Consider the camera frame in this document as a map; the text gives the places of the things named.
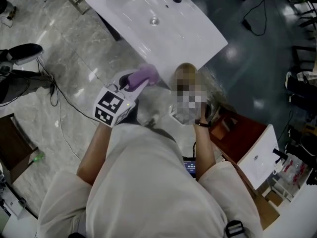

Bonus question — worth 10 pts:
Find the brown cardboard sheet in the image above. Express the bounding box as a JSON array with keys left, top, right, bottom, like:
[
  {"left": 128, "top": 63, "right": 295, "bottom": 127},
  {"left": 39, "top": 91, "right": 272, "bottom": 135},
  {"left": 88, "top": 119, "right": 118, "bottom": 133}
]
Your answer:
[{"left": 255, "top": 182, "right": 282, "bottom": 230}]

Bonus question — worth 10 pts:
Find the person's right forearm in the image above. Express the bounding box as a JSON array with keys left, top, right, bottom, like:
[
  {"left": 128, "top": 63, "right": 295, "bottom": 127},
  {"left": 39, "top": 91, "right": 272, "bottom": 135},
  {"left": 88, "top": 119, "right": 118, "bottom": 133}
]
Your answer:
[{"left": 194, "top": 119, "right": 216, "bottom": 180}]

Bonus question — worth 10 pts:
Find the white floor cable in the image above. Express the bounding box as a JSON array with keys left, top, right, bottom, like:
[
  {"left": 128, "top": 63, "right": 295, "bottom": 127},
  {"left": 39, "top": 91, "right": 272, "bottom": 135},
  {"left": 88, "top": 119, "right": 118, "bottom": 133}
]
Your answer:
[{"left": 57, "top": 103, "right": 83, "bottom": 159}]

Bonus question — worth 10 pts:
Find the black timer screen device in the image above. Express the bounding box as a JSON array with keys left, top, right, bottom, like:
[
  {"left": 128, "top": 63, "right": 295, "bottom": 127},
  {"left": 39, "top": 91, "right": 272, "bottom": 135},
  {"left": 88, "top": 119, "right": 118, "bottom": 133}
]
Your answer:
[{"left": 183, "top": 157, "right": 198, "bottom": 180}]

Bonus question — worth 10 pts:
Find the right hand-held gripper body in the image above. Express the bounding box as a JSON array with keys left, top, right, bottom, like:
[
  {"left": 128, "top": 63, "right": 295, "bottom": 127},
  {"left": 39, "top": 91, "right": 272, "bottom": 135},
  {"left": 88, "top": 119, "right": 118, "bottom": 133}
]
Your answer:
[{"left": 170, "top": 93, "right": 216, "bottom": 125}]

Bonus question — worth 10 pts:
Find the person's left forearm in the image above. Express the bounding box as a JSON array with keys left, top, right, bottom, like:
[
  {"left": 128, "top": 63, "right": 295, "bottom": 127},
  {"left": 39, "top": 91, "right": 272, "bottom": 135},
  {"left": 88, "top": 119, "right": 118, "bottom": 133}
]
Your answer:
[{"left": 76, "top": 122, "right": 113, "bottom": 185}]

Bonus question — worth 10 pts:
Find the purple cloth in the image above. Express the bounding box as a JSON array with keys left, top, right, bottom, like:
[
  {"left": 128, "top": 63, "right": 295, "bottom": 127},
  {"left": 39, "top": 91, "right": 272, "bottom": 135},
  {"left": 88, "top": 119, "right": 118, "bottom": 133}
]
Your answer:
[{"left": 127, "top": 62, "right": 159, "bottom": 91}]

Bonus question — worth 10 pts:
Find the dark wooden cabinet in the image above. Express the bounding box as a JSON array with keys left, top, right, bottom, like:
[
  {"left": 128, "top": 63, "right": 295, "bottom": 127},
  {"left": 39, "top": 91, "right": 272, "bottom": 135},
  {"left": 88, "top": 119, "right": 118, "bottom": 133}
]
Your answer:
[{"left": 0, "top": 113, "right": 39, "bottom": 185}]

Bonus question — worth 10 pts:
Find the person's shoe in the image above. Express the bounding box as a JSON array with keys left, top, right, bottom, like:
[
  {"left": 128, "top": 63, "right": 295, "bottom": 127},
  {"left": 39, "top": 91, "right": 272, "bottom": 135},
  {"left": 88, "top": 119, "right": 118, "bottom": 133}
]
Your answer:
[{"left": 145, "top": 115, "right": 159, "bottom": 127}]

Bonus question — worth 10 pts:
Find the reddish wooden cabinet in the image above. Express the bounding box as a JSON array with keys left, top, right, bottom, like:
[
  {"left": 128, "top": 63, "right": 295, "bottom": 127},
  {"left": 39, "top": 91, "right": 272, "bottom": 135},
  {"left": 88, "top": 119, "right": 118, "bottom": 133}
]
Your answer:
[{"left": 209, "top": 108, "right": 269, "bottom": 200}]

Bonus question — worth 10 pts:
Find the small square white sink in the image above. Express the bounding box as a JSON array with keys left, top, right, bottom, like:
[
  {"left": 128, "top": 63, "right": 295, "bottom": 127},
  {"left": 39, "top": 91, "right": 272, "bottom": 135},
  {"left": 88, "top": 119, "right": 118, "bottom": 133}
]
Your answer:
[{"left": 237, "top": 124, "right": 289, "bottom": 190}]

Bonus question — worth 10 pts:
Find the clear plastic container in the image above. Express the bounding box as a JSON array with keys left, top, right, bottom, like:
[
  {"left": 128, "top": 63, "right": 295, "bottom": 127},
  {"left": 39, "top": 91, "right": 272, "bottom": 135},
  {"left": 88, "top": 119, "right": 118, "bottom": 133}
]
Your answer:
[{"left": 273, "top": 155, "right": 313, "bottom": 199}]

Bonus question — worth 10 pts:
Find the black strap buckle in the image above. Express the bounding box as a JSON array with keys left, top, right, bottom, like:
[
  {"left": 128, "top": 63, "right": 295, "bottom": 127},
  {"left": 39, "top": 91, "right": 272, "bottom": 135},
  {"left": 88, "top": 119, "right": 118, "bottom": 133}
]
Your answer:
[{"left": 224, "top": 219, "right": 245, "bottom": 238}]

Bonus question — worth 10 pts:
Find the short black faucet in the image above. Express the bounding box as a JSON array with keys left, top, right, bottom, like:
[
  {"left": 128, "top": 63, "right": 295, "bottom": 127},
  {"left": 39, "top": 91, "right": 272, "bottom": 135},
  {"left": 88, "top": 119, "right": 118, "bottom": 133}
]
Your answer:
[{"left": 272, "top": 147, "right": 289, "bottom": 163}]

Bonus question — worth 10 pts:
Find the black wristband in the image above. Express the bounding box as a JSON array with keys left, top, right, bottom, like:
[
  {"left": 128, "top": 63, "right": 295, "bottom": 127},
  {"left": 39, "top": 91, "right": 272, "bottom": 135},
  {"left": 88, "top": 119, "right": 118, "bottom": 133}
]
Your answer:
[{"left": 195, "top": 119, "right": 212, "bottom": 128}]

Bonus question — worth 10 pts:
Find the black floor cable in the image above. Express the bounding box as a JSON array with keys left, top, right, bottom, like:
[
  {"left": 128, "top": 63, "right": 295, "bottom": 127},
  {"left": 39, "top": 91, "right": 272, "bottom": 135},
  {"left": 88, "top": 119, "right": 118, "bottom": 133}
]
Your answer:
[{"left": 36, "top": 57, "right": 100, "bottom": 121}]

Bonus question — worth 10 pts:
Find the black power cable with adapter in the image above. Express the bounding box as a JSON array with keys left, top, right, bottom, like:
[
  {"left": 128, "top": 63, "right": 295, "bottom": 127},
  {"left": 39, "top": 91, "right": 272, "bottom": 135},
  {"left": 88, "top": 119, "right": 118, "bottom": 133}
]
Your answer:
[{"left": 242, "top": 0, "right": 270, "bottom": 36}]

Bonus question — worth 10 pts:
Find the white cup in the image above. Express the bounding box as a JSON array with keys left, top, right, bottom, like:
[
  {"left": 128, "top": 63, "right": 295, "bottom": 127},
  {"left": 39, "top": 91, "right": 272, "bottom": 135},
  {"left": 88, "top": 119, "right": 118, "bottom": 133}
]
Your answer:
[{"left": 273, "top": 161, "right": 284, "bottom": 175}]

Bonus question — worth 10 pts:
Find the person's white garment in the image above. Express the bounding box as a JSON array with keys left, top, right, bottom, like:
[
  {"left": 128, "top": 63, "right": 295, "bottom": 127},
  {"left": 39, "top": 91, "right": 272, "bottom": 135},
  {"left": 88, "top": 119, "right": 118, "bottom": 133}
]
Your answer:
[{"left": 37, "top": 124, "right": 261, "bottom": 238}]

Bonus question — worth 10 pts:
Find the black sink stand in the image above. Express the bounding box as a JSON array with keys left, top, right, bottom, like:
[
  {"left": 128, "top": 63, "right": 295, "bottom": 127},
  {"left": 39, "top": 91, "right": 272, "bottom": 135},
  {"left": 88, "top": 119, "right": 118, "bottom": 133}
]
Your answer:
[{"left": 96, "top": 11, "right": 122, "bottom": 42}]

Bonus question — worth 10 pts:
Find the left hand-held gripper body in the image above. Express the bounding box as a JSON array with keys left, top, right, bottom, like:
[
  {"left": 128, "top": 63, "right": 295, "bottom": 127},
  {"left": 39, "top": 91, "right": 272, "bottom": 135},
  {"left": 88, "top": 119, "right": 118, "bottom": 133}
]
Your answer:
[{"left": 94, "top": 82, "right": 137, "bottom": 128}]

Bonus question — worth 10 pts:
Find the large white sink basin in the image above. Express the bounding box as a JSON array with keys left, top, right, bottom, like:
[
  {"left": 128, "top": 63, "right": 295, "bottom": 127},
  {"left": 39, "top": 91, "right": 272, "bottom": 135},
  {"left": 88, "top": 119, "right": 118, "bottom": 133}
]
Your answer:
[{"left": 85, "top": 0, "right": 228, "bottom": 70}]

